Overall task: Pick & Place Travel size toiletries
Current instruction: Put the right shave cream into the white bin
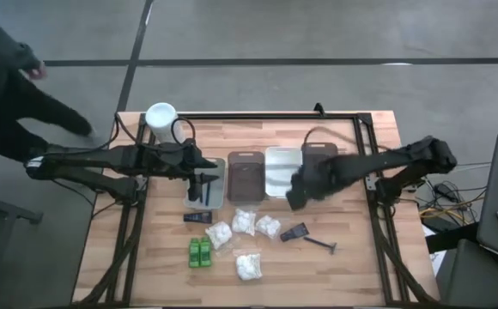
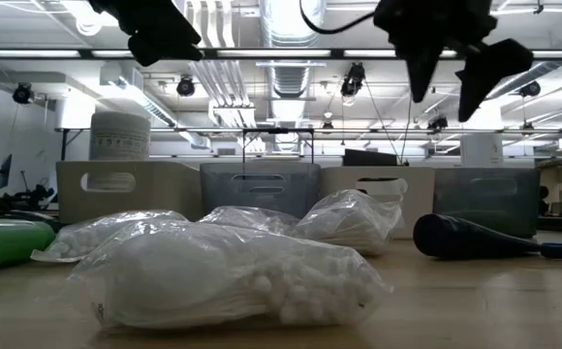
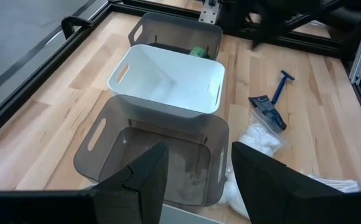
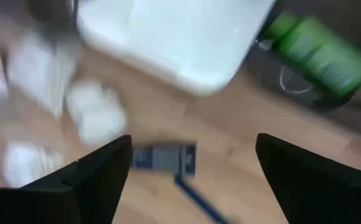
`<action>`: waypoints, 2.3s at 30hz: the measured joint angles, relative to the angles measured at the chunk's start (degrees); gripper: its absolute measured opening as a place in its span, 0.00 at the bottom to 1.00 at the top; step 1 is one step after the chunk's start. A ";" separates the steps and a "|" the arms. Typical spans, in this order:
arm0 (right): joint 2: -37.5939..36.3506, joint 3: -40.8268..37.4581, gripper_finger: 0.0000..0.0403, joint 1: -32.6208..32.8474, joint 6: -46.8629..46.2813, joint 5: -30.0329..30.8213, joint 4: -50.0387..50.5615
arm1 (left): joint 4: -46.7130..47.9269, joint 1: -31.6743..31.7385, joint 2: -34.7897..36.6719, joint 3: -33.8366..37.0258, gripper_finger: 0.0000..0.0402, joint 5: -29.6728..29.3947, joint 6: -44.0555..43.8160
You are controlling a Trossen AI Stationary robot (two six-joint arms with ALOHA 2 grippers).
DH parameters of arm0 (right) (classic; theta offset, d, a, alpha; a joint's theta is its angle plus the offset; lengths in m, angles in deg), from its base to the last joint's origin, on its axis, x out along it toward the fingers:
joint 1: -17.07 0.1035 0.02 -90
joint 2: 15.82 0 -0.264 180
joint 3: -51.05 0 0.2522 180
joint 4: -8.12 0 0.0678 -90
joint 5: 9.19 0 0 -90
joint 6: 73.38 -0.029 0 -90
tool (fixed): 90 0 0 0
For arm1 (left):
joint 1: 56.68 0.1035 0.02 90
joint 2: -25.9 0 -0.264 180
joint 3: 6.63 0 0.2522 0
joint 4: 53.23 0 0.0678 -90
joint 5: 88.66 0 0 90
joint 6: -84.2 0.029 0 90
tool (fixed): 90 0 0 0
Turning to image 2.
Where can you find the dark grey plastic bin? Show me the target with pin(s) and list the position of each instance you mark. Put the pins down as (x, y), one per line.
(484, 213)

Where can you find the small green bottle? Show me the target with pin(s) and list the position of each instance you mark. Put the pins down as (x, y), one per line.
(5, 244)

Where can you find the small blue-grey monitor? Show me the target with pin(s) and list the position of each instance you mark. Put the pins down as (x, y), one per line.
(6, 172)

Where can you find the white plastic bin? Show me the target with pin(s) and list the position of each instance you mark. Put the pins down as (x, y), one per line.
(419, 203)

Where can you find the black computer monitor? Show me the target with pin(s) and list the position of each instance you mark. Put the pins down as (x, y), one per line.
(368, 157)

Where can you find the white cylindrical wipes canister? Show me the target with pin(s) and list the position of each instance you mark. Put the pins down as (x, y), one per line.
(118, 136)

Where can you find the person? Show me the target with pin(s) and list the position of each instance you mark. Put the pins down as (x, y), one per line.
(543, 194)

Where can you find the smoky translucent plastic bin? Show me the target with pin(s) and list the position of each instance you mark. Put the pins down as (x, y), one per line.
(223, 194)

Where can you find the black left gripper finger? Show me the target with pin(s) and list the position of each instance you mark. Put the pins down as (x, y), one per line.
(165, 48)

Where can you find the white pillar with sign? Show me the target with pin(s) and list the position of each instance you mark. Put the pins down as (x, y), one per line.
(482, 150)

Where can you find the pale opaque plastic bin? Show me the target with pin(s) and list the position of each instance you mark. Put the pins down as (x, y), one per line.
(165, 189)

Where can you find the silver ventilation duct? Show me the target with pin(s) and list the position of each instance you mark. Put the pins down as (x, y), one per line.
(288, 29)

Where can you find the clear bag of cotton balls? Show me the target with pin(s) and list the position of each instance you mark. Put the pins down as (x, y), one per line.
(252, 218)
(213, 281)
(82, 240)
(349, 223)

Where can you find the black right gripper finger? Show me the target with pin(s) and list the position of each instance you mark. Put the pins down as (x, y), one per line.
(489, 68)
(421, 68)

